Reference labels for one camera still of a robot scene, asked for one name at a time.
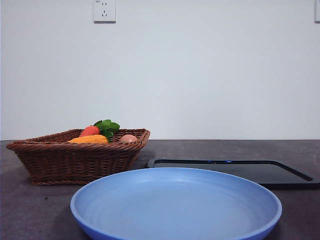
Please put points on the orange-yellow corn cob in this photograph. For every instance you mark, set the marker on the orange-yellow corn cob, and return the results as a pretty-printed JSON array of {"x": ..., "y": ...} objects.
[{"x": 90, "y": 139}]

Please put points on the blue round plate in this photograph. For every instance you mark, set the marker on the blue round plate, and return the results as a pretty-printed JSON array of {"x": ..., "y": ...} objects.
[{"x": 175, "y": 207}]

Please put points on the brown wicker basket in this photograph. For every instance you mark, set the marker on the brown wicker basket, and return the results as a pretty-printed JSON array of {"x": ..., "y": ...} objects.
[{"x": 75, "y": 162}]

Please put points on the brown egg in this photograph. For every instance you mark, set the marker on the brown egg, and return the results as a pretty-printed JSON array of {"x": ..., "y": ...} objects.
[{"x": 128, "y": 139}]

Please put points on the green leafy vegetable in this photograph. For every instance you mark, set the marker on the green leafy vegetable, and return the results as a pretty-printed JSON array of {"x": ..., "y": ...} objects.
[{"x": 107, "y": 126}]

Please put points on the red-orange toy carrot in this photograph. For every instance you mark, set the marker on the red-orange toy carrot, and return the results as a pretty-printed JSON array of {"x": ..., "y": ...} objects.
[{"x": 90, "y": 130}]

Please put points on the black rectangular tray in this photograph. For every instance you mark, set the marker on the black rectangular tray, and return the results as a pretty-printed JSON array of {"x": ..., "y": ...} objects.
[{"x": 287, "y": 176}]

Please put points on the white wall socket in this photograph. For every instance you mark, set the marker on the white wall socket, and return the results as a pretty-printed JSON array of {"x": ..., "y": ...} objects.
[{"x": 105, "y": 11}]

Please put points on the white wall plate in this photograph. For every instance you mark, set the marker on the white wall plate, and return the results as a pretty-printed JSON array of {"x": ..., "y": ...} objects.
[{"x": 317, "y": 11}]

